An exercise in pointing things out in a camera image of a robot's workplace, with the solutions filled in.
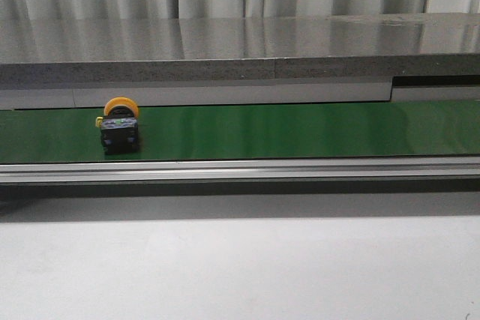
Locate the yellow push button switch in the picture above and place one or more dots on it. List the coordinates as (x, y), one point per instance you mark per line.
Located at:
(119, 129)

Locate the grey stone counter slab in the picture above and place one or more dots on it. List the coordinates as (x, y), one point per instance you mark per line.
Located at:
(72, 53)

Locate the green conveyor belt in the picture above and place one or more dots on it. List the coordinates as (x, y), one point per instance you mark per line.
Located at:
(250, 132)

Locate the grey conveyor back rail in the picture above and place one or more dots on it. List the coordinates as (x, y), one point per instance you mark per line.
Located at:
(252, 91)

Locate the aluminium conveyor front rail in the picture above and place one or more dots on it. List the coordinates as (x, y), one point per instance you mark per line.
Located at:
(242, 170)

